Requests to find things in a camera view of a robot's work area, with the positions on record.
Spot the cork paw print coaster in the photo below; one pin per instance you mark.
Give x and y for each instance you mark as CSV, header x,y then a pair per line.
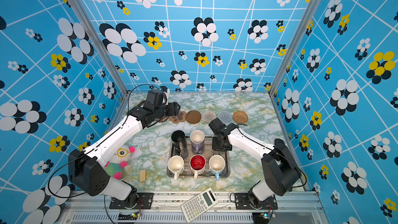
x,y
180,117

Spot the green circuit board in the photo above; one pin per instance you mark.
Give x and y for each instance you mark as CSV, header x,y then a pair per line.
x,y
129,217
261,218

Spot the lavender ceramic mug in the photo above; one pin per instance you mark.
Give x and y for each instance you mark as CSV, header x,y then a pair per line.
x,y
197,139

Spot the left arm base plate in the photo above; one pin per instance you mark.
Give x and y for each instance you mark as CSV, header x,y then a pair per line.
x,y
139,201

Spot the cream mug front left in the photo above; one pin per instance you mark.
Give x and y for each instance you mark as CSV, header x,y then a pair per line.
x,y
176,166

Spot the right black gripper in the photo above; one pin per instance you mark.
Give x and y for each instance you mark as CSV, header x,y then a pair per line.
x,y
214,146

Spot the left green circuit board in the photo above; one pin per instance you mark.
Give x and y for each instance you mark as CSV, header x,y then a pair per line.
x,y
129,217

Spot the multicolour woven round coaster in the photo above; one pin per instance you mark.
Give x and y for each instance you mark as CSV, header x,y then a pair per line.
x,y
208,116

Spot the brown wooden round coaster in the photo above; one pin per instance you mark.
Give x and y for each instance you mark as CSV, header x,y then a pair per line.
x,y
193,117

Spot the right green circuit board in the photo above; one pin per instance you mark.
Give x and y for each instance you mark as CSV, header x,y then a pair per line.
x,y
261,218

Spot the red interior mug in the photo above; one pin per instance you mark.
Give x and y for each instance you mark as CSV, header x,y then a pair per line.
x,y
197,164

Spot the plush toy with glasses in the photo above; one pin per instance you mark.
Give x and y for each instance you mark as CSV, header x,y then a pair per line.
x,y
118,161

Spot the aluminium front frame rail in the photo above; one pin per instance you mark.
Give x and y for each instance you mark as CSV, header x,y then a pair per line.
x,y
165,207

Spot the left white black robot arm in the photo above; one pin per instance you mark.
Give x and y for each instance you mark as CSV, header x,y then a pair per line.
x,y
86,167

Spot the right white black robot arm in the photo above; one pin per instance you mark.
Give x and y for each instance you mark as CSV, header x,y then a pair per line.
x,y
279,169

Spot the black metal cup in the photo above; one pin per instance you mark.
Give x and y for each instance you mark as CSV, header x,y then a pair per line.
x,y
179,142

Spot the grey woven round coaster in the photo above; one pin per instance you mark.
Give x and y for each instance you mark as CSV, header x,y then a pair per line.
x,y
225,116

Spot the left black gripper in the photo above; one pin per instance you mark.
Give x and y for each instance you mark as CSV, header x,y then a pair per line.
x,y
174,109

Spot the small wooden block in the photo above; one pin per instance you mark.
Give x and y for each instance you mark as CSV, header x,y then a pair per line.
x,y
143,175

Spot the light blue handled mug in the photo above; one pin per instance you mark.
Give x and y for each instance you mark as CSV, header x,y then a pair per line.
x,y
217,164

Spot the white scientific calculator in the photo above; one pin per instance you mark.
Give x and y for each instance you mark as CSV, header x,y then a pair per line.
x,y
199,204

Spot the tan wicker round coaster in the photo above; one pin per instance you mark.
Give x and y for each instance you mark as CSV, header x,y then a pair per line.
x,y
240,117

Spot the metal serving tray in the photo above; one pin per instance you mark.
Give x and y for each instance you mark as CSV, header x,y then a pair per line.
x,y
207,152

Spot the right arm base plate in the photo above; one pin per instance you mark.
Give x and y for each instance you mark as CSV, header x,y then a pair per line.
x,y
242,202

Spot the dark brown round coaster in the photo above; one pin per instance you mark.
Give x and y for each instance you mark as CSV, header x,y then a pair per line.
x,y
163,119

